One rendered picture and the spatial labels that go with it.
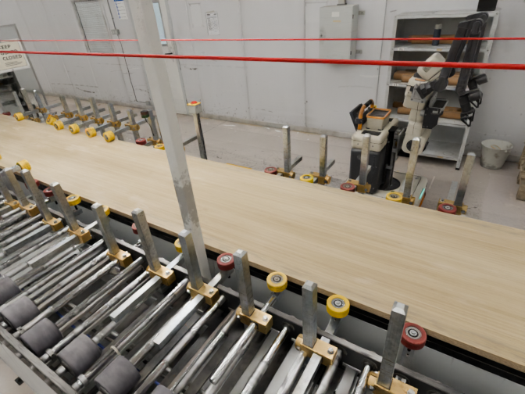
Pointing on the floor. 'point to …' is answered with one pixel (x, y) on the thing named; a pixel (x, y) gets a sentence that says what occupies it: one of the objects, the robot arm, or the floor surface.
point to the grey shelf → (448, 129)
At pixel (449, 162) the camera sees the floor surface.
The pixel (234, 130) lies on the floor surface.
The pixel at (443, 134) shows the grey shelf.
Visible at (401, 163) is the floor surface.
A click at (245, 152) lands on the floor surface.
